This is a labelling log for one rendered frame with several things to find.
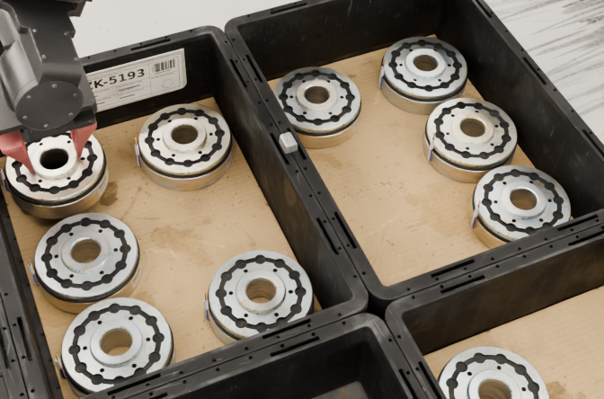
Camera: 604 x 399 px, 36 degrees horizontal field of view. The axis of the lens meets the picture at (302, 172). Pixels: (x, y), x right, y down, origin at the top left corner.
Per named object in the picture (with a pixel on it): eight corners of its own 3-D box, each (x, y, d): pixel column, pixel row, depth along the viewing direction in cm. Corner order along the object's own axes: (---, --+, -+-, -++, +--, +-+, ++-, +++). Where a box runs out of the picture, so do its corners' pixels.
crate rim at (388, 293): (219, 37, 107) (218, 21, 105) (448, -24, 115) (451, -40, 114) (374, 319, 84) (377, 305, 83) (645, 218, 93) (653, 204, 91)
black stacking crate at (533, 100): (224, 95, 115) (220, 25, 106) (437, 35, 123) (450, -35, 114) (366, 367, 92) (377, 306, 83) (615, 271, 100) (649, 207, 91)
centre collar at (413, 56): (398, 55, 113) (399, 51, 112) (436, 48, 114) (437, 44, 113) (413, 84, 110) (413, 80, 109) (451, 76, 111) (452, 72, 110)
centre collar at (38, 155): (25, 152, 99) (24, 147, 98) (71, 138, 100) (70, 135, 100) (37, 186, 96) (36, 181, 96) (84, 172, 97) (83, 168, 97)
